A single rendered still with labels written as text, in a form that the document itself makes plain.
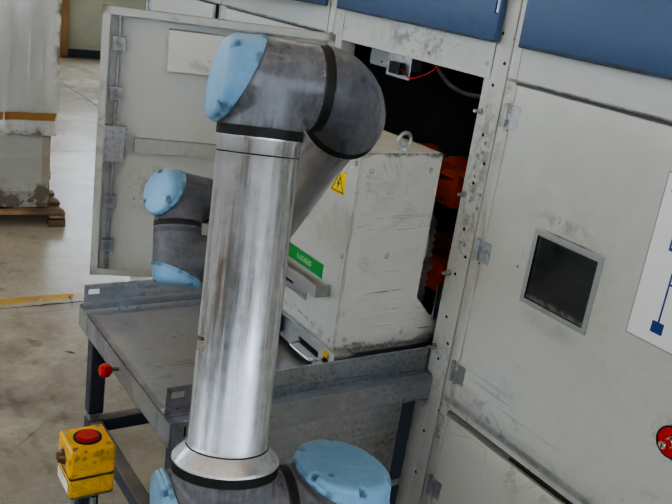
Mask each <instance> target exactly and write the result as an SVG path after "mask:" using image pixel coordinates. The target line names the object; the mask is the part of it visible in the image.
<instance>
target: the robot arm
mask: <svg viewBox="0 0 672 504"><path fill-rule="evenodd" d="M204 109H205V114H206V117H207V118H208V119H211V121H213V122H217V124H216V137H217V145H216V156H215V166H214V176H213V179H210V178H206V177H202V176H198V175H194V174H190V173H186V172H183V171H182V170H178V169H176V170H173V169H168V168H165V169H161V170H158V171H157V172H155V173H154V174H153V175H152V176H151V177H150V179H149V180H148V182H147V184H146V186H145V189H144V195H143V201H144V205H145V208H146V210H147V211H148V212H149V213H150V214H152V215H154V224H153V250H152V261H151V265H152V279H153V281H154V282H155V283H157V284H159V285H163V286H168V287H174V288H184V289H196V288H199V286H200V285H201V282H203V286H202V297H201V307H200V317H199V327H198V337H197V346H196V357H195V367H194V377H193V387H192V397H191V407H190V417H189V427H188V436H187V438H186V439H185V440H183V441H182V442H181V443H180V444H178V445H177V446H176V447H175V448H174V449H173V450H172V454H171V463H170V468H169V469H165V468H160V469H159V470H156V471H155V472H154V473H153V474H152V478H151V483H150V504H390V501H389V500H390V492H391V478H390V475H389V473H388V471H387V470H386V468H385V467H384V466H383V464H382V463H381V462H380V461H379V460H377V459H376V458H375V457H374V456H372V455H370V454H369V453H368V452H366V451H364V450H362V449H360V448H358V447H356V446H353V445H351V444H348V443H344V442H340V441H335V440H333V441H328V440H312V441H309V442H306V443H304V444H302V445H301V446H300V447H299V448H298V449H297V451H296V452H295V454H294V456H293V464H286V465H279V457H278V455H277V454H276V453H275V452H274V451H273V450H272V449H271V447H270V446H269V445H268V434H269V425H270V416H271V407H272V398H273V389H274V380H275V371H276V362H277V353H278V344H279V335H280V326H281V317H282V308H283V299H284V290H285V281H286V272H287V263H288V254H289V245H290V238H291V237H292V236H293V235H294V233H295V232H296V231H297V229H298V228H299V227H300V225H301V224H302V223H303V221H304V220H305V219H306V217H307V216H308V215H309V214H310V212H311V211H312V210H313V208H314V207H315V206H316V204H317V203H318V202H319V200H320V199H321V198H322V196H323V195H324V194H325V192H326V191H327V190H328V189H329V187H330V186H331V185H332V183H333V182H334V181H335V179H336V178H337V177H338V175H339V174H340V173H341V171H342V170H343V169H344V168H345V166H346V165H347V164H348V162H349V161H350V160H356V159H359V158H362V157H363V156H365V155H366V154H368V153H369V152H370V150H371V149H372V148H373V147H374V145H375V144H376V143H377V141H378V140H379V138H380V136H381V134H382V131H383V129H384V125H385V119H386V109H385V100H384V96H383V93H382V90H381V88H380V86H379V84H378V82H377V80H376V78H375V77H374V75H373V73H372V72H371V71H370V70H369V69H368V68H367V67H366V65H365V64H364V63H362V62H361V61H360V60H359V59H358V58H356V57H355V56H353V55H352V54H350V53H348V52H346V51H344V50H342V49H340V48H337V47H334V46H329V45H325V46H324V45H319V44H313V43H307V42H301V41H295V40H289V39H283V38H277V37H271V36H267V35H266V34H263V33H260V34H250V33H241V32H237V33H233V34H231V35H229V36H228V37H226V38H225V39H224V41H223V42H222V43H221V45H220V47H219V49H218V51H217V53H216V55H215V58H214V61H213V64H212V67H211V70H210V74H209V78H208V82H207V87H206V93H205V105H204ZM202 224H207V225H209V226H208V235H202Z"/></svg>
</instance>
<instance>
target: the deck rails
mask: <svg viewBox="0 0 672 504"><path fill-rule="evenodd" d="M202 286H203V282H201V285H200V286H199V288H196V289H184V288H174V287H168V286H163V285H159V284H157V283H155V282H154V281H153V279H148V280H135V281H123V282H110V283H98V284H85V285H84V302H83V310H84V311H85V313H86V314H87V315H93V314H103V313H113V312H123V311H133V310H143V309H153V308H163V307H173V306H183V305H193V304H201V297H202ZM89 289H100V291H99V293H95V294H88V292H89ZM428 351H429V348H428V347H427V346H426V347H420V348H414V349H407V350H401V351H394V352H388V353H381V354H375V355H369V356H362V357H356V358H349V359H343V360H336V361H330V362H324V363H317V364H311V365H304V366H298V367H291V368H285V369H279V370H276V371H275V380H274V389H273V398H272V400H275V399H281V398H286V397H292V396H297V395H303V394H309V393H314V392H320V391H326V390H331V389H337V388H343V387H348V386H354V385H359V384H365V383H371V382H376V381H382V380H388V379H393V378H399V377H404V376H410V375H416V374H421V373H426V371H425V366H426V361H427V356H428ZM192 387H193V383H189V384H182V385H176V386H169V387H167V390H166V401H165V407H160V408H159V411H160V412H161V413H162V415H163V416H164V417H165V419H168V418H174V417H179V416H185V415H190V407H191V397H192ZM178 391H184V396H180V397H174V398H171V395H172V392H178Z"/></svg>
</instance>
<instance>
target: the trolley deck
mask: <svg viewBox="0 0 672 504"><path fill-rule="evenodd" d="M200 307H201V304H193V305H183V306H173V307H163V308H153V309H143V310H133V311H123V312H113V313H103V314H93V315H87V314H86V313H85V311H84V310H83V303H80V305H79V326H80V327H81V329H82V330H83V331H84V333H85V334H86V336H87V337H88V338H89V340H90V341H91V343H92V344H93V345H94V347H95V348H96V349H97V351H98V352H99V354H100V355H101V356H102V358H103V359H104V361H105V362H106V363H108V364H110V365H111V366H112V367H119V371H113V373H114V375H115V376H116V377H117V379H118V380H119V381H120V383H121V384H122V386H123V387H124V388H125V390H126V391H127V393H128V394H129V395H130V397H131V398H132V400H133V401H134V402H135V404H136V405H137V407H138V408H139V409H140V411H141V412H142V414H143V415H144V416H145V418H146V419H147V420H148V422H149V423H150V425H151V426H152V427H153V429H154V430H155V432H156V433H157V434H158V436H159V437H160V439H161V440H162V441H163V443H164V444H165V446H166V447H167V448H168V450H170V449H174V448H175V447H176V446H177V445H178V444H180V443H181V442H182V441H183V440H185V439H186V438H187V436H188V427H189V417H190V415H185V416H179V417H174V418H168V419H165V417H164V416H163V415H162V413H161V412H160V411H159V408H160V407H165V401H166V390H167V387H169V386H176V385H182V384H189V383H193V377H194V367H195V357H196V346H197V337H198V327H199V317H200ZM311 364H313V363H312V362H311V361H307V360H305V359H304V358H303V357H302V356H301V355H299V354H298V353H297V352H296V351H295V350H294V349H293V348H292V347H291V346H290V345H289V342H288V341H287V340H286V339H284V338H283V337H282V336H281V335H279V344H278V353H277V362H276V370H279V369H285V368H291V367H298V366H304V365H311ZM432 377H433V376H429V375H428V374H426V373H421V374H416V375H410V376H404V377H399V378H393V379H388V380H382V381H376V382H371V383H365V384H359V385H354V386H348V387H343V388H337V389H331V390H326V391H320V392H314V393H309V394H303V395H297V396H292V397H286V398H281V399H275V400H272V407H271V416H270V425H269V430H270V429H275V428H280V427H285V426H290V425H295V424H300V423H305V422H310V421H315V420H321V419H326V418H331V417H336V416H341V415H346V414H351V413H356V412H361V411H366V410H371V409H376V408H381V407H386V406H391V405H396V404H401V403H406V402H411V401H416V400H421V399H426V398H428V397H429V392H430V387H431V382H432Z"/></svg>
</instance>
